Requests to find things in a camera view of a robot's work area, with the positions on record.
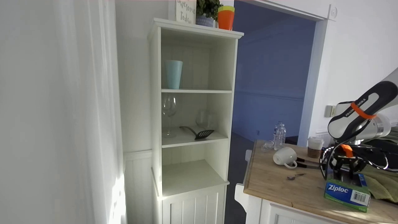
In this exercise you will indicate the white ceramic mug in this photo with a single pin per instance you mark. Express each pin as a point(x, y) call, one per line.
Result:
point(285, 157)

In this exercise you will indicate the white door frame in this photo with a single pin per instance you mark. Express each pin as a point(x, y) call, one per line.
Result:
point(317, 63)

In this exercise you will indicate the white counter cabinet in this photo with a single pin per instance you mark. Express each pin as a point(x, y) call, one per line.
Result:
point(281, 213)

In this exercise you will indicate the black marker pen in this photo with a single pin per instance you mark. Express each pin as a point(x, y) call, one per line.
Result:
point(309, 166)
point(308, 160)

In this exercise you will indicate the white lettered sign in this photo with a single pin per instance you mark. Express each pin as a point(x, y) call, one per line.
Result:
point(185, 11)

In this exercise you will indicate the teal plastic cup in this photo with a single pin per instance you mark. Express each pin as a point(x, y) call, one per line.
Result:
point(174, 75)

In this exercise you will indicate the green cloth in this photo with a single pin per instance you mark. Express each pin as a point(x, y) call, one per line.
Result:
point(383, 185)

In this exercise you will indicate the orange plastic cup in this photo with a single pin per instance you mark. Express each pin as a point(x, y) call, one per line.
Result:
point(225, 18)

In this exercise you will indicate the white light switch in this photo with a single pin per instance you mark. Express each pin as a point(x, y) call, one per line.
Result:
point(329, 111)

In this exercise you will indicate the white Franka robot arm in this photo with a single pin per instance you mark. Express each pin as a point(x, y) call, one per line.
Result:
point(379, 98)

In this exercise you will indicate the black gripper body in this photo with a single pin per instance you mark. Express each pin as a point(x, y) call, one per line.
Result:
point(347, 164)

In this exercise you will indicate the black slotted spatula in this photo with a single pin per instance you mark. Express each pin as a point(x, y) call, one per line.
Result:
point(203, 134)

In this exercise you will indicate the white open shelf cabinet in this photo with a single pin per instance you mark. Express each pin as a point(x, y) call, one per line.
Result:
point(194, 191)

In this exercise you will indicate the brown jar white lid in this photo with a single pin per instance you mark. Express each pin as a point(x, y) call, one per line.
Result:
point(314, 147)

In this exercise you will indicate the green potted plant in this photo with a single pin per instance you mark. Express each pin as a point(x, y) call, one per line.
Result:
point(206, 11)

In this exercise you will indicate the clear plastic water bottle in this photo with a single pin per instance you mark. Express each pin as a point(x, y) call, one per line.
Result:
point(280, 136)

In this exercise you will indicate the small clear glass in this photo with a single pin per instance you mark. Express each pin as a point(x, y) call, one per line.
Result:
point(201, 120)

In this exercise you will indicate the blue green Ziploc box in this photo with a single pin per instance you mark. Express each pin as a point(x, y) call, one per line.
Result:
point(346, 195)

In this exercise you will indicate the clear wine glass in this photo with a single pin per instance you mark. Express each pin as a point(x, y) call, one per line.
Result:
point(169, 108)

